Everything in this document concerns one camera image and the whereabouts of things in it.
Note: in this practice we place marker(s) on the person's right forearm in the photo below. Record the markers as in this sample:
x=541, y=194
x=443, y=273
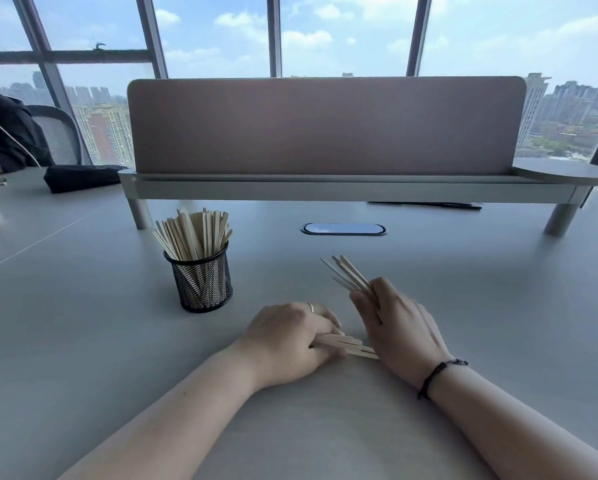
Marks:
x=519, y=429

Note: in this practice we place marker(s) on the black mesh pen cup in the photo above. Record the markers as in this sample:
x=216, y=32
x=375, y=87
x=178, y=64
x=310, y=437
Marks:
x=204, y=289

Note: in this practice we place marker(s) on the black fabric bag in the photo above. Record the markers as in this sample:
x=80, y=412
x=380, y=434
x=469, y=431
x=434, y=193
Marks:
x=78, y=178

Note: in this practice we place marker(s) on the pile of wooden sticks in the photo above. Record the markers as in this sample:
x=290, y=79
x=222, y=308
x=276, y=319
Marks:
x=354, y=344

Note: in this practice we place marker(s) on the gathered wooden stick bunch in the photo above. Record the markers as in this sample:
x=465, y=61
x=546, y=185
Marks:
x=194, y=234
x=351, y=274

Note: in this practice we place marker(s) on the person's left hand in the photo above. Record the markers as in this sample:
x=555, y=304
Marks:
x=284, y=349

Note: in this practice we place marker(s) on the person's right hand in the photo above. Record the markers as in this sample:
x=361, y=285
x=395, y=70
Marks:
x=409, y=334

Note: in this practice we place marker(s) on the person's left forearm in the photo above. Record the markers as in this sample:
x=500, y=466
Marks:
x=169, y=424

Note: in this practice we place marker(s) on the pink desk divider panel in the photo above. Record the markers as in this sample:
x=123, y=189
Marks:
x=329, y=127

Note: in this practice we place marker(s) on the dark window frame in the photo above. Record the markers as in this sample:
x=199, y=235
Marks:
x=274, y=34

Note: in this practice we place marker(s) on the grey mesh office chair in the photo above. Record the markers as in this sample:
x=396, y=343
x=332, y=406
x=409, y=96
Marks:
x=61, y=134

